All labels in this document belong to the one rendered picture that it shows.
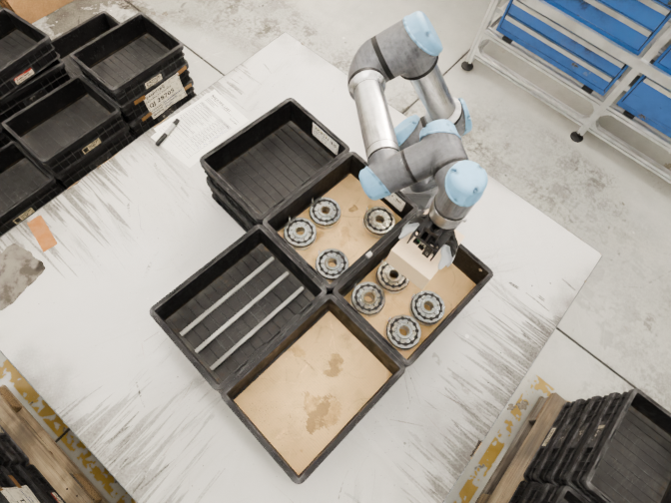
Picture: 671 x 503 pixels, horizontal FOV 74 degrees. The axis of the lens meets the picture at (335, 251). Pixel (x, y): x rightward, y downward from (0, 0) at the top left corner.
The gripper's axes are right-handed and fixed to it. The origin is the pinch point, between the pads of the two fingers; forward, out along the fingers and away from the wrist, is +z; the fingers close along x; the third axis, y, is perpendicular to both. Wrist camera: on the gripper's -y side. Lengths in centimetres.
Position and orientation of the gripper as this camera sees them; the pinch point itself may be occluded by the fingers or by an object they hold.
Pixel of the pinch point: (425, 247)
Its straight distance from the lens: 118.0
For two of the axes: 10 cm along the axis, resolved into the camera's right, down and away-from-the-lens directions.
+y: -6.4, 6.8, -3.6
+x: 7.6, 6.2, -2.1
